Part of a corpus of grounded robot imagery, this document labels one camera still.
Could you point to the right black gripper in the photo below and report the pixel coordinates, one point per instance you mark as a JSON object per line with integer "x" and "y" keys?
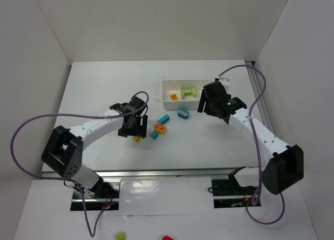
{"x": 209, "y": 102}

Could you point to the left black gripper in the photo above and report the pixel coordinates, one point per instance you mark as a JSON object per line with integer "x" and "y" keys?
{"x": 136, "y": 130}

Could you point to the small orange lego brick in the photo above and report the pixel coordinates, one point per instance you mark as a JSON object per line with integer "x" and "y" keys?
{"x": 136, "y": 139}

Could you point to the orange butterfly lego brick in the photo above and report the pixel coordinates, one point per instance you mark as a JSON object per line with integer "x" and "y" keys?
{"x": 160, "y": 128}

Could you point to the lime green lego brick bottom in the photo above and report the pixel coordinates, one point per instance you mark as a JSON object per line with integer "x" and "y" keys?
{"x": 185, "y": 93}

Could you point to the lime green lego brick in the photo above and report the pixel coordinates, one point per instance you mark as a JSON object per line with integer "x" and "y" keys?
{"x": 193, "y": 92}
{"x": 185, "y": 93}

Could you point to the teal frog lego brick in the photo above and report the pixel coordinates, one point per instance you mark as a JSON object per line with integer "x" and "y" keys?
{"x": 183, "y": 113}

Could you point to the yellow striped bee lego brick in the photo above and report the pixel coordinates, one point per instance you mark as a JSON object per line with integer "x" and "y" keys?
{"x": 174, "y": 97}

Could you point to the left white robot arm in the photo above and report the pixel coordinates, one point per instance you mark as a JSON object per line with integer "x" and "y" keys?
{"x": 64, "y": 149}

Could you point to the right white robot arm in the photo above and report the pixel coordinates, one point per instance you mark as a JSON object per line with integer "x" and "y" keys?
{"x": 284, "y": 163}

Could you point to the small teal lego brick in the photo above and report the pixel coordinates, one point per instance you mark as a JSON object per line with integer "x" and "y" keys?
{"x": 154, "y": 135}

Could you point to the teal long lego brick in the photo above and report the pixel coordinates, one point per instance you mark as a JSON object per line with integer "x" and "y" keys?
{"x": 163, "y": 119}

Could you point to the white three-compartment tray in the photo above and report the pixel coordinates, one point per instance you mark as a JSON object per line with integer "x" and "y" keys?
{"x": 169, "y": 87}

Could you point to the green lego brick foreground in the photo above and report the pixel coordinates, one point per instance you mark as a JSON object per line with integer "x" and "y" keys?
{"x": 120, "y": 236}

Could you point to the red object foreground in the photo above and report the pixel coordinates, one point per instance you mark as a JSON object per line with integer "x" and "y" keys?
{"x": 167, "y": 238}

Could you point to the aluminium rail front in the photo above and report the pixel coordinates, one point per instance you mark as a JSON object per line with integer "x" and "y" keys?
{"x": 166, "y": 173}

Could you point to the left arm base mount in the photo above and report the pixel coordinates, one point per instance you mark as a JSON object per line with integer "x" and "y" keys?
{"x": 107, "y": 197}

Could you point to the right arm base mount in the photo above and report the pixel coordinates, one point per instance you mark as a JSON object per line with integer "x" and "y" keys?
{"x": 228, "y": 193}

